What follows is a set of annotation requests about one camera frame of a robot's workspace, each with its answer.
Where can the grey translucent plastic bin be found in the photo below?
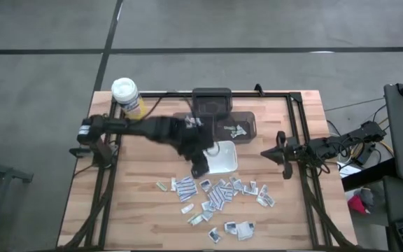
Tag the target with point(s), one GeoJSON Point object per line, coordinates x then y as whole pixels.
{"type": "Point", "coordinates": [212, 101]}
{"type": "Point", "coordinates": [178, 115]}
{"type": "Point", "coordinates": [222, 137]}

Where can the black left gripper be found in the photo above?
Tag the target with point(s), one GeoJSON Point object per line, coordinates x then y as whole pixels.
{"type": "Point", "coordinates": [194, 143]}

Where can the black desk crossbar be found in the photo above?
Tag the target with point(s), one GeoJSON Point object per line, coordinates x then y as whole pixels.
{"type": "Point", "coordinates": [366, 176]}

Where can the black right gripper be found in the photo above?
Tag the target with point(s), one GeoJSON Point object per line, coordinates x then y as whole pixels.
{"type": "Point", "coordinates": [294, 152]}

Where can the blue striped white packet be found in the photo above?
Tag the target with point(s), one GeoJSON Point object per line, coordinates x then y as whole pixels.
{"type": "Point", "coordinates": [187, 189]}
{"type": "Point", "coordinates": [219, 197]}

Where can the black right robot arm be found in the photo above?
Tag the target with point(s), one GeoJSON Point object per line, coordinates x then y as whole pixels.
{"type": "Point", "coordinates": [341, 143]}

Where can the plain white packet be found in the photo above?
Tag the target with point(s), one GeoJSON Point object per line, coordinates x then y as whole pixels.
{"type": "Point", "coordinates": [199, 220]}
{"type": "Point", "coordinates": [244, 231]}
{"type": "Point", "coordinates": [173, 183]}
{"type": "Point", "coordinates": [240, 129]}

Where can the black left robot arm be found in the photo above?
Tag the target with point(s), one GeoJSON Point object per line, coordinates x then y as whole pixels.
{"type": "Point", "coordinates": [135, 127]}

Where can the yellow Lysol wipes canister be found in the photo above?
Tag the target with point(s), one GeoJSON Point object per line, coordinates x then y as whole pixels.
{"type": "Point", "coordinates": [128, 96]}

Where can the red and grey cloth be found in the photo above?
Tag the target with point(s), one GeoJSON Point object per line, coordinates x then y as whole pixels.
{"type": "Point", "coordinates": [355, 204]}

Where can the grey metal stand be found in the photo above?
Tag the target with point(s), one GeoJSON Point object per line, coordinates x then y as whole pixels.
{"type": "Point", "coordinates": [5, 172]}

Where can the white paper sheet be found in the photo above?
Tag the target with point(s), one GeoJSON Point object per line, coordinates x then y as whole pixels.
{"type": "Point", "coordinates": [348, 171]}

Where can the white plastic bin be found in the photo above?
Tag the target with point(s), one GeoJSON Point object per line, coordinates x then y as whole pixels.
{"type": "Point", "coordinates": [226, 157]}

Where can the green print white packet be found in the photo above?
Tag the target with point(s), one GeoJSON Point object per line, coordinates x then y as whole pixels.
{"type": "Point", "coordinates": [192, 218]}
{"type": "Point", "coordinates": [235, 134]}
{"type": "Point", "coordinates": [161, 186]}

